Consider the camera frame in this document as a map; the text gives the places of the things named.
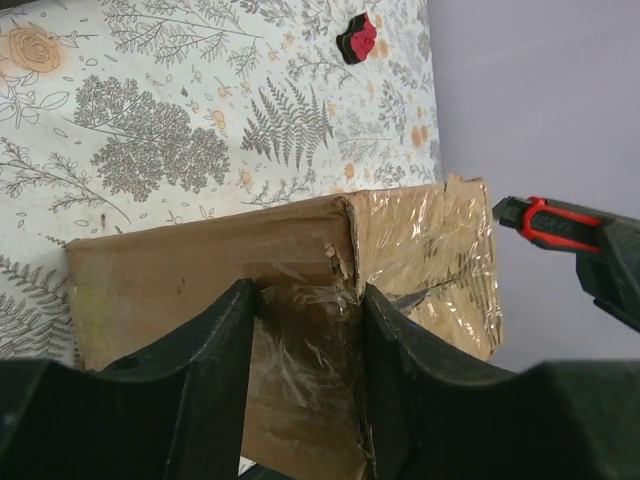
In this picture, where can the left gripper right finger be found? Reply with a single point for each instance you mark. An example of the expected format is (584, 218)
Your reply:
(436, 412)

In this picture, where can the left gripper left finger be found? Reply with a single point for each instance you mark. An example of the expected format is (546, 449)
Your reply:
(174, 409)

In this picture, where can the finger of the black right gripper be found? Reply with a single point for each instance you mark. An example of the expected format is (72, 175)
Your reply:
(612, 277)

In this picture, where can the red black utility knife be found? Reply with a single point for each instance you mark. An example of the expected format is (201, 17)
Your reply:
(551, 224)

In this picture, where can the brown taped cardboard box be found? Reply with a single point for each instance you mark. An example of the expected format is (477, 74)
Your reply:
(312, 259)

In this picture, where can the red black knife cap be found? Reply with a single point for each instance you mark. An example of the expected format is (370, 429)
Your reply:
(359, 39)

